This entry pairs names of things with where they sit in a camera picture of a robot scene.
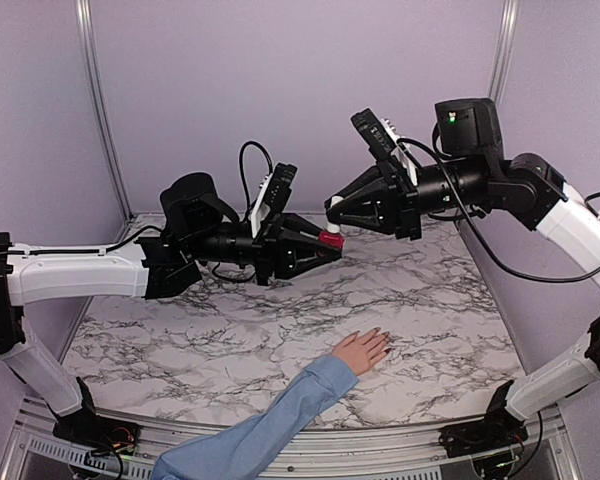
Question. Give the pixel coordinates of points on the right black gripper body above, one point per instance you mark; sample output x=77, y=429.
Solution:
x=407, y=199

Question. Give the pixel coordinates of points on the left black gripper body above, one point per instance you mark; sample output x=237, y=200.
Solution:
x=267, y=251

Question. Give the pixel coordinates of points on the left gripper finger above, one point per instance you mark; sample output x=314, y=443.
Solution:
x=297, y=229
x=298, y=261

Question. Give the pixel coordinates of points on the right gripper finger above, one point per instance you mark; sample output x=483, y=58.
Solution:
x=368, y=215
x=371, y=184

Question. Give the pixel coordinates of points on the red nail polish bottle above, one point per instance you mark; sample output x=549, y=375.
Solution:
x=335, y=240

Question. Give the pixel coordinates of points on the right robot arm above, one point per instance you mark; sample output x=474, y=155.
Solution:
x=469, y=169

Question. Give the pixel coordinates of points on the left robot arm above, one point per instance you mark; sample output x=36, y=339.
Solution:
x=156, y=263

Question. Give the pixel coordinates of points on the blue sleeved forearm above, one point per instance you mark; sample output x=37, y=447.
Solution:
x=246, y=449

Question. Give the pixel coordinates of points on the mannequin hand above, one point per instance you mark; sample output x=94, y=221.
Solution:
x=362, y=352

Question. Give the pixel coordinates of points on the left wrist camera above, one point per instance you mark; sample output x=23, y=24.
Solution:
x=273, y=196

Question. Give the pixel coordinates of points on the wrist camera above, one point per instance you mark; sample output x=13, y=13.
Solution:
x=273, y=196
x=383, y=142

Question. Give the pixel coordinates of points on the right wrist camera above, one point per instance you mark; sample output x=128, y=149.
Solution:
x=383, y=142

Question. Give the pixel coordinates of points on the right aluminium frame post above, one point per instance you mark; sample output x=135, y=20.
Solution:
x=504, y=49

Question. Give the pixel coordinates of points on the aluminium frame post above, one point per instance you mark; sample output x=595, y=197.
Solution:
x=504, y=49
x=96, y=93

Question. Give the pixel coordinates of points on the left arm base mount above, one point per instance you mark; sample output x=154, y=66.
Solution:
x=122, y=436

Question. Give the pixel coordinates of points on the left aluminium frame post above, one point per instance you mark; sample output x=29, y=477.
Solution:
x=96, y=93

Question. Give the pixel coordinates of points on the front aluminium rail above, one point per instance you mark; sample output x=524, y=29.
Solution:
x=399, y=452

